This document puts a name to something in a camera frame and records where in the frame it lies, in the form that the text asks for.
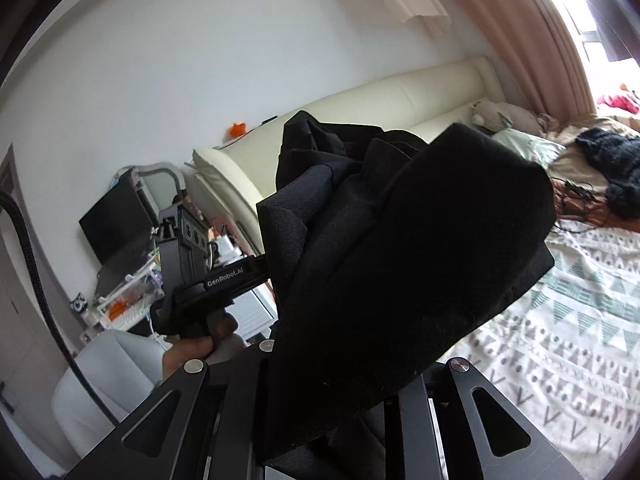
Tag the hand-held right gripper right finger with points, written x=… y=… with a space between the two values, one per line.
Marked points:
x=457 y=410

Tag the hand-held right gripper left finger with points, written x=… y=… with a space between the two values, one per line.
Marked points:
x=220 y=410

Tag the black jacket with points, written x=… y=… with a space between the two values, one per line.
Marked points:
x=400 y=260

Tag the red clothes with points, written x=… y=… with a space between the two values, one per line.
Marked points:
x=625 y=102

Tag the person's left hand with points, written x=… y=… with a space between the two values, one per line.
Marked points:
x=195 y=347

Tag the white drawer cabinet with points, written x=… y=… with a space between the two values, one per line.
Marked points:
x=255 y=310

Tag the white storage rack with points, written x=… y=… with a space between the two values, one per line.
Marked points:
x=130 y=305

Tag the black laptop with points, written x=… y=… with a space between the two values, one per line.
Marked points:
x=117 y=220

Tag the small black white figurine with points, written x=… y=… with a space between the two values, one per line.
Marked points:
x=80 y=305

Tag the bed with patterned sheet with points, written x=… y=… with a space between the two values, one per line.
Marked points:
x=575 y=335

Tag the small orange toy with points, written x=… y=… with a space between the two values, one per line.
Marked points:
x=237 y=130

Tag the cream leather headboard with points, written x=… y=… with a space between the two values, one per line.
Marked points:
x=350 y=110

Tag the brown and beige duvet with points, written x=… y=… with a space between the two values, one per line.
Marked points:
x=570 y=165

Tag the pale green pillow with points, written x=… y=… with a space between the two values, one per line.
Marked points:
x=530 y=147

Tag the black knit sweater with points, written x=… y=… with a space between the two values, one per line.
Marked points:
x=615 y=170

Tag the grey plush toy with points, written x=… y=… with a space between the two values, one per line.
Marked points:
x=505 y=115

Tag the pink curtain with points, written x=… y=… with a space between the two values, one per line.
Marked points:
x=525 y=35

